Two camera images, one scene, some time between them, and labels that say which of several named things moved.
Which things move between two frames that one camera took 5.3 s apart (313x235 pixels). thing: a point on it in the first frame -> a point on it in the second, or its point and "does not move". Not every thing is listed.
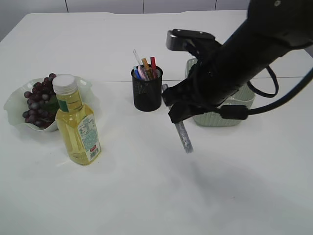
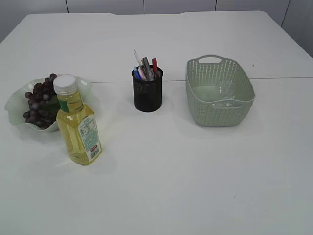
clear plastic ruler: (137, 56) does not move
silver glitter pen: (181, 129) -> (146, 69)
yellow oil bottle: (77, 123) does not move
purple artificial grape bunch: (42, 103) does not move
